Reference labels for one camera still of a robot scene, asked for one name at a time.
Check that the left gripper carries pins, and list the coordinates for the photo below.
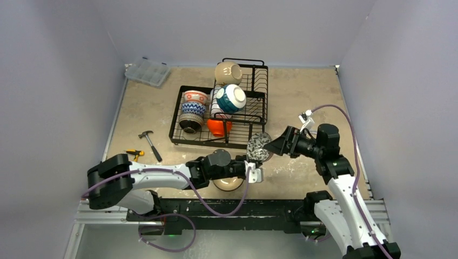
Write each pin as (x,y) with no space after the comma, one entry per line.
(243,166)

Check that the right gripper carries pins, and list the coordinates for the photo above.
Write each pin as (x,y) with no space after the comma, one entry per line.
(289,140)

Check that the tan glazed bowl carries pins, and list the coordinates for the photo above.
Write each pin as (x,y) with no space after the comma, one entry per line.
(228,184)

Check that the grey floral black bowl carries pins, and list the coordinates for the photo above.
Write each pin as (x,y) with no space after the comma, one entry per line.
(255,147)

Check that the orange white bowl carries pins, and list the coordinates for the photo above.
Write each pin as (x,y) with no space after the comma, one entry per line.
(219,128)

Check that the brown beige bowl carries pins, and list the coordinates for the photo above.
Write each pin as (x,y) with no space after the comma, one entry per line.
(191,123)

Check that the teal white bowl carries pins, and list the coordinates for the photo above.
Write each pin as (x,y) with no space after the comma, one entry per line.
(231,98)

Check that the white ribbed bowl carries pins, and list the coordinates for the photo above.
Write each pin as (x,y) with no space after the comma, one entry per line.
(213,94)

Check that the red floral bowl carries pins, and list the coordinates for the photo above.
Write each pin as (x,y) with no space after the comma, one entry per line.
(196,96)

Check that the cream beige bowl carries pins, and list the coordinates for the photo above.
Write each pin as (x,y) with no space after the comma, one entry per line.
(228,73)

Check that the red patterned black bowl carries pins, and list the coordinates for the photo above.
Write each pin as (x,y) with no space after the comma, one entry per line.
(192,107)

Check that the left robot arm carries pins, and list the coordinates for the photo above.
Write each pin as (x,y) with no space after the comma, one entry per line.
(118,181)

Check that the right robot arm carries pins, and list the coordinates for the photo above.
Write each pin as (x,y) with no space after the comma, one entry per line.
(341,209)

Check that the small hammer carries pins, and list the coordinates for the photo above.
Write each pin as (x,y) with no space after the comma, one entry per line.
(145,135)

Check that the clear plastic organizer box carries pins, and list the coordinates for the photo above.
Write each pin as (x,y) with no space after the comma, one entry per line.
(147,72)

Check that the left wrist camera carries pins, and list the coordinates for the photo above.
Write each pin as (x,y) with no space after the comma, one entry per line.
(254,173)

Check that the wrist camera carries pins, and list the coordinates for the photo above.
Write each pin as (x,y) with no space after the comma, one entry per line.
(306,120)
(254,173)

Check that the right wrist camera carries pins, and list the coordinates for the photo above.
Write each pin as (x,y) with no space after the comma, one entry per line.
(306,120)

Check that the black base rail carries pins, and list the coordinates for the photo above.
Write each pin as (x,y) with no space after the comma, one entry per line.
(173,216)

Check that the yellow handled pliers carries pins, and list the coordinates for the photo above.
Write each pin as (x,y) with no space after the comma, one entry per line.
(136,153)

